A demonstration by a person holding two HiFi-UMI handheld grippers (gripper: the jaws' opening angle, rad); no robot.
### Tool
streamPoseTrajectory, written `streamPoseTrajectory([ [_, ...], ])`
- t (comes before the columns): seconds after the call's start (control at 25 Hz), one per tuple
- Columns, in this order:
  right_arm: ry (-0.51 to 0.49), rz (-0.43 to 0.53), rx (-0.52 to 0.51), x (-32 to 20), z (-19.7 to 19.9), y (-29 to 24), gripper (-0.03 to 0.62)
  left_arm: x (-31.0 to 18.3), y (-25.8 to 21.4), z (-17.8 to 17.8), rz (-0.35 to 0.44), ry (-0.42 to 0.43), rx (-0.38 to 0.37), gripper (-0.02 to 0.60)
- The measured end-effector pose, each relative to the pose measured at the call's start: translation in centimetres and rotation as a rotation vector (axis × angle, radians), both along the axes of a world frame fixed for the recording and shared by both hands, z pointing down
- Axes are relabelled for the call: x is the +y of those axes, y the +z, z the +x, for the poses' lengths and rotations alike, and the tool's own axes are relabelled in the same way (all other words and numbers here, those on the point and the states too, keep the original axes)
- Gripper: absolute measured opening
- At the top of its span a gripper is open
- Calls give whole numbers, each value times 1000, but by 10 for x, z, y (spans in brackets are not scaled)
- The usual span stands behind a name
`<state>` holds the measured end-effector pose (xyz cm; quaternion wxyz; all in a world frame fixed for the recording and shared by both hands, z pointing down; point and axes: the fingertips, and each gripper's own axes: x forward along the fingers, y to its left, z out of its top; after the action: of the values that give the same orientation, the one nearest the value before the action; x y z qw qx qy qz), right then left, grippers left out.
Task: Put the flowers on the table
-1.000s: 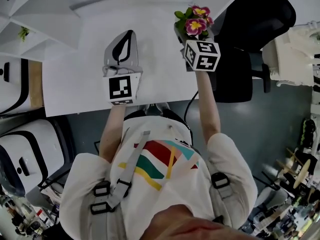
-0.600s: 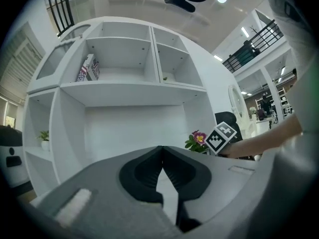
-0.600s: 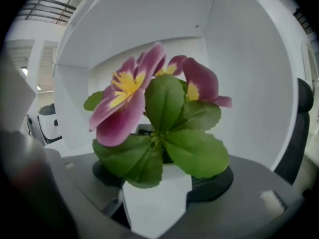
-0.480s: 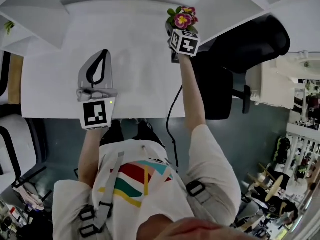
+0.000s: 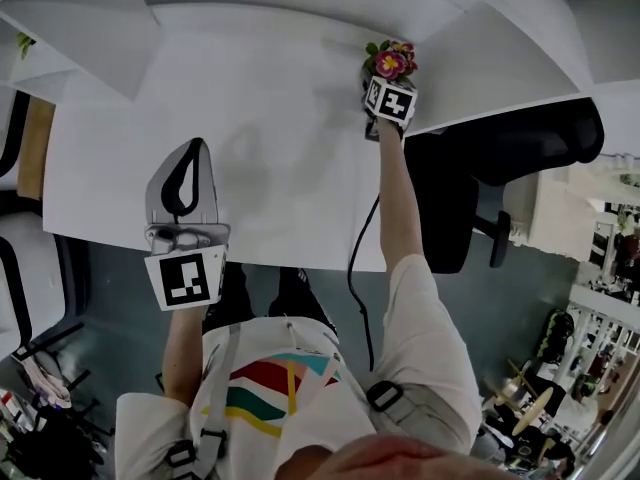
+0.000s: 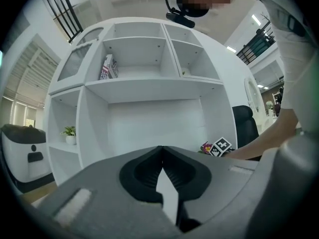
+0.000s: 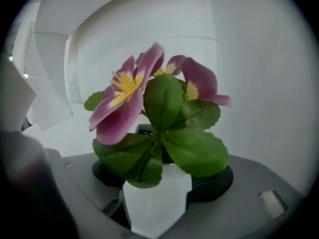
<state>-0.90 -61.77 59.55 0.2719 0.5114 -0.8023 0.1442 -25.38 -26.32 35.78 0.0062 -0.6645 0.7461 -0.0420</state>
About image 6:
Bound black metal railing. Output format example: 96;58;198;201
236;21;278;66
39;0;84;44

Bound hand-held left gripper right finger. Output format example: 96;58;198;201
161;145;261;234

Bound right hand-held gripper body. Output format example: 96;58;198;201
208;136;237;158

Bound black office chair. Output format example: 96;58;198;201
231;105;260;150

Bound pink flowers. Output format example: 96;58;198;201
198;140;214;154

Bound person's white printed shirt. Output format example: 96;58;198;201
263;0;319;135

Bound window with white blinds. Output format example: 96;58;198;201
0;96;38;129

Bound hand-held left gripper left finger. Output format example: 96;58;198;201
29;145;181;239

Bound small plant in white pot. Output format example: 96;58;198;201
60;125;77;145

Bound person's right forearm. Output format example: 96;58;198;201
225;106;300;161

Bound white shelf unit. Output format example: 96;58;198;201
42;17;250;187

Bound flag print book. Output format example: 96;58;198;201
99;54;119;81

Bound black head-worn camera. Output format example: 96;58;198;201
164;0;210;29

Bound white oval framed mirror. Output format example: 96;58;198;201
244;77;262;115

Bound white and black machine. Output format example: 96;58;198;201
0;123;54;192

